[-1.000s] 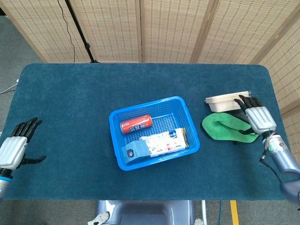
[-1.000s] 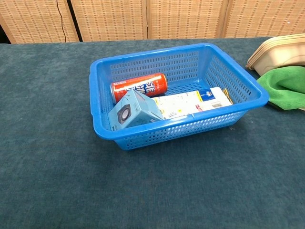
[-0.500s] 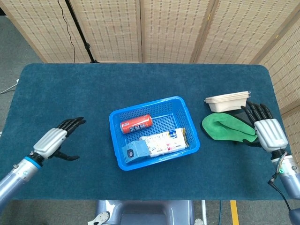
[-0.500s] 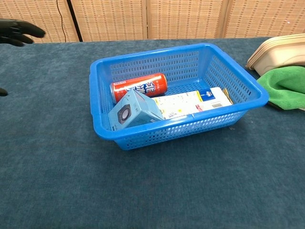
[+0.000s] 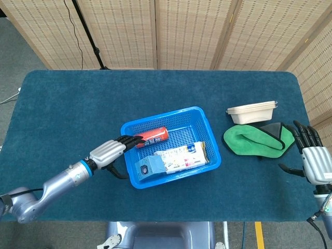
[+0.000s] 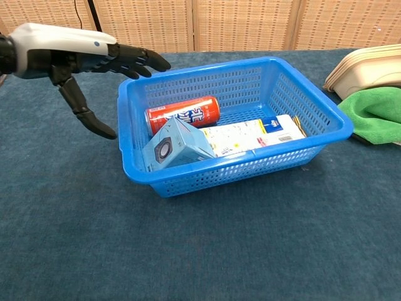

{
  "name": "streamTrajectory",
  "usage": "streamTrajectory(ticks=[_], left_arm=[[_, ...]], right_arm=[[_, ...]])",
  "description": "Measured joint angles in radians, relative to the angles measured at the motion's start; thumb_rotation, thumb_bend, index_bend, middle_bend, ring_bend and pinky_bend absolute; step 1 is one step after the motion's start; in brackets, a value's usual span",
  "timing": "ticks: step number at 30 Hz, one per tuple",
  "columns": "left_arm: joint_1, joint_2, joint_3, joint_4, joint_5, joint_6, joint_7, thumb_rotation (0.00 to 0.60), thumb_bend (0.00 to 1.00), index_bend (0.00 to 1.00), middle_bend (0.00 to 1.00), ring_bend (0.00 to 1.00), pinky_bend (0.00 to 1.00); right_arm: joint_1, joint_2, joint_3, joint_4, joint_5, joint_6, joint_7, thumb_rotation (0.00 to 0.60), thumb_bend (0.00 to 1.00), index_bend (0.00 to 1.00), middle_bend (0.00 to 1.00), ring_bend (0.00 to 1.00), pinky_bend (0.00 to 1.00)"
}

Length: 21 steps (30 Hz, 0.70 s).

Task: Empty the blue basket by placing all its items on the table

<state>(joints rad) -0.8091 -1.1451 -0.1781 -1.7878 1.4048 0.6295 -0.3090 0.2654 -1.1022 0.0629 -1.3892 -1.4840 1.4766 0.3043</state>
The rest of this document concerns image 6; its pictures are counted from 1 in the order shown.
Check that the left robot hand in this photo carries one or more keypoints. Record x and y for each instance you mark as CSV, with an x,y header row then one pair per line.
x,y
62,44

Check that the red soda can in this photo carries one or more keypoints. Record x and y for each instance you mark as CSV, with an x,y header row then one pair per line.
x,y
188,116

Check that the small light blue box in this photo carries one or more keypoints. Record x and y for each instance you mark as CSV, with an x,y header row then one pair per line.
x,y
181,141

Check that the white snack packet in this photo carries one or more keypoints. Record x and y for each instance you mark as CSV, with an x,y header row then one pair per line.
x,y
244,138

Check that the beige plastic food container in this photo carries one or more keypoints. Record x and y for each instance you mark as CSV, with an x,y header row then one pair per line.
x,y
369,72

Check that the green microfiber cloth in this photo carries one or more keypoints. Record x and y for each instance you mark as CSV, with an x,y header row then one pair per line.
x,y
376,113

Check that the bamboo folding screen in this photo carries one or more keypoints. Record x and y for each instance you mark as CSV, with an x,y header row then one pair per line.
x,y
250,25

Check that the teal table carpet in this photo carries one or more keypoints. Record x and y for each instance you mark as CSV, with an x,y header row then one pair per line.
x,y
94,235

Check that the blue plastic basket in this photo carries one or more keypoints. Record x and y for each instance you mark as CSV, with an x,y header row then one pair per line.
x,y
219,175

